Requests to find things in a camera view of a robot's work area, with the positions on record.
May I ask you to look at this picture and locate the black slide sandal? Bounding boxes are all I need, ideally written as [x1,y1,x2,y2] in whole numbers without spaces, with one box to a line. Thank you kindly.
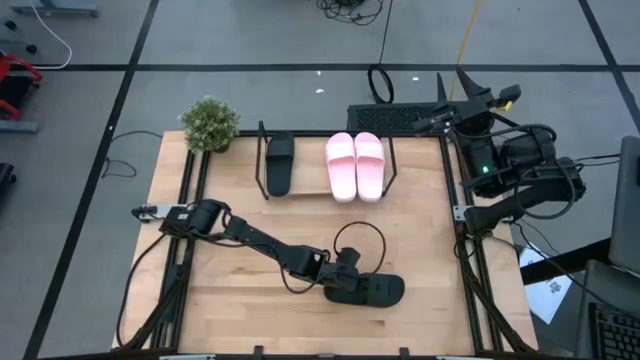
[264,130,296,198]
[323,272,406,309]

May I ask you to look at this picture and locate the black perforated computer case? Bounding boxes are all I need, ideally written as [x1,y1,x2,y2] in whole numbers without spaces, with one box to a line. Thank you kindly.
[347,102,451,135]

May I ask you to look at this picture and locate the black aluminium rig frame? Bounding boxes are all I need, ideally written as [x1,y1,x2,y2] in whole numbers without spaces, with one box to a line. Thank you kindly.
[112,129,539,360]

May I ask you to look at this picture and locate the coiled black floor cable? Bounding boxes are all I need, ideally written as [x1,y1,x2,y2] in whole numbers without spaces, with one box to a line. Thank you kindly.
[367,0,396,105]

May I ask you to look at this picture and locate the small green potted plant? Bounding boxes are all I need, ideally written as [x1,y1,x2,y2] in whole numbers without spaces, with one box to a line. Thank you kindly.
[178,95,242,154]

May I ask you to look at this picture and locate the pink slide sandal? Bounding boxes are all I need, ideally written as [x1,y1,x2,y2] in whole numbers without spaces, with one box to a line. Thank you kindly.
[324,132,358,204]
[353,131,387,204]

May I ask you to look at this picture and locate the black desk beam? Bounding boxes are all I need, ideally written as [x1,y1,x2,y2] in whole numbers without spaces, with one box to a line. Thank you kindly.
[519,238,612,286]

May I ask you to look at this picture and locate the yellow floor cable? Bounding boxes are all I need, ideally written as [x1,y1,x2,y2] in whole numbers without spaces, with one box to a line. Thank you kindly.
[448,0,485,101]

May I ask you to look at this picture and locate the grey furniture base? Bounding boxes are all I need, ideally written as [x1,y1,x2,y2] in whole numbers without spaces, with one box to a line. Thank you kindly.
[9,0,100,18]

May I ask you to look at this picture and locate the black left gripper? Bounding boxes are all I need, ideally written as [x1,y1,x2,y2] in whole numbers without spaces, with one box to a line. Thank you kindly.
[323,246,386,304]

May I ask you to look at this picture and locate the black rig power cable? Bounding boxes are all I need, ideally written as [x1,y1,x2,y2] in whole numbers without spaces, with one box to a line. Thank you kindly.
[115,232,169,349]

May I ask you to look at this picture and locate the tangled black cable bundle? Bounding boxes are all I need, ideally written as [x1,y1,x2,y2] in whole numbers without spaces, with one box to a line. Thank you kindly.
[317,0,386,26]

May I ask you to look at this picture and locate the grey desk surface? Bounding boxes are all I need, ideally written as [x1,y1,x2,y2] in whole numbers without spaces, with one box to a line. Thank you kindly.
[572,259,640,360]

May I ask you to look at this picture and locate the black keyboard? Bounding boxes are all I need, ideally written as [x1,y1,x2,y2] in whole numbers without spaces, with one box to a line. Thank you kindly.
[589,302,640,360]

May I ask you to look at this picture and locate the grey monitor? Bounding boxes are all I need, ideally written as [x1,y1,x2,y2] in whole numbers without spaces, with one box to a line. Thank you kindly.
[608,135,640,279]

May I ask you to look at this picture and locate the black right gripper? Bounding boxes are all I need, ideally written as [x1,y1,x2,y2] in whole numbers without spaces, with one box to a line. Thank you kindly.
[412,65,523,139]

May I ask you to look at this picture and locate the white floor cable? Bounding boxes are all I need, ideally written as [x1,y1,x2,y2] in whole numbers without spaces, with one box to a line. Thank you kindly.
[29,0,74,70]

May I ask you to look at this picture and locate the red and black cart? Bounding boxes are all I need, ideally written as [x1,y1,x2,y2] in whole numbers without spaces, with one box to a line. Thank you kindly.
[0,49,45,121]

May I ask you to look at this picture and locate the wooden shelf with black frame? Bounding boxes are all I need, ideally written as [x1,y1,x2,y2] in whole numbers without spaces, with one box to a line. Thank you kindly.
[255,118,400,201]

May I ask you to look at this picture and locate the grey furniture foot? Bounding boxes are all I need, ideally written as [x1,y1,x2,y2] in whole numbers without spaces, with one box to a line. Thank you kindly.
[0,119,40,134]

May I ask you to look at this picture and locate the white paper sheet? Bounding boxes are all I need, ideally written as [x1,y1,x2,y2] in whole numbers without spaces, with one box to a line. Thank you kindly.
[518,243,574,325]

